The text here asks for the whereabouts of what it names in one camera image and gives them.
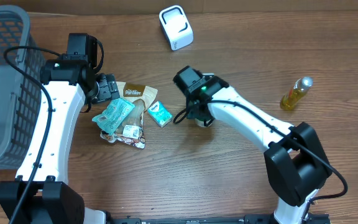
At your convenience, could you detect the green lid jar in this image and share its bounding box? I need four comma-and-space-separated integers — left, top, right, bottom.
195, 119, 214, 128

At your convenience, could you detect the teal wipes packet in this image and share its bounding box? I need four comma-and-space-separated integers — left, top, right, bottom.
92, 98, 135, 134

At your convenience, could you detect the teal Kleenex tissue pack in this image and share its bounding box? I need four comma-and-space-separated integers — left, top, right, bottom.
147, 101, 173, 128

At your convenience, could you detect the brown PaniTree snack pouch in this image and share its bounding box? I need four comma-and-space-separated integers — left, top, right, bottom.
100, 82, 158, 149

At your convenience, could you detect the yellow oil bottle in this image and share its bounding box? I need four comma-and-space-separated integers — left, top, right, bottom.
280, 77, 313, 111

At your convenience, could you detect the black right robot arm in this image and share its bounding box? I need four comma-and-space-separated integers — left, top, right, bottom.
174, 70, 333, 223

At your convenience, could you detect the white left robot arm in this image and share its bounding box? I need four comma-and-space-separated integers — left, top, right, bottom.
0, 55, 111, 223

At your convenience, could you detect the white barcode scanner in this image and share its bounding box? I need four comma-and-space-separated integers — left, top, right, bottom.
158, 5, 194, 51

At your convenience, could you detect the grey plastic basket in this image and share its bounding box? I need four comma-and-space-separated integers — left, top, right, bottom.
0, 5, 45, 170

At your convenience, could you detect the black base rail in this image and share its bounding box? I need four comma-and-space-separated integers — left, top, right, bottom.
104, 212, 332, 224

